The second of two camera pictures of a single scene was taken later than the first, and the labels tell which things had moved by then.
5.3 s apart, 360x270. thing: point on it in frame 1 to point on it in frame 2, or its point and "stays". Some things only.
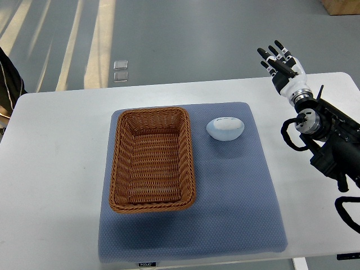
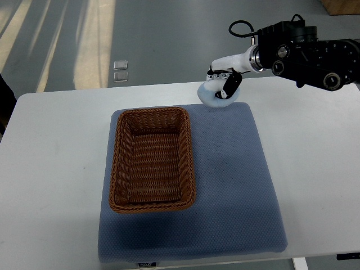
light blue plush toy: x=225 y=129 to x=206 y=93
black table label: x=147 y=264 stays
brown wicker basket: x=152 y=165 stays
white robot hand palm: x=288 y=76 to x=241 y=63
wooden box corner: x=340 y=7 stays
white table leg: x=300 y=263 stays
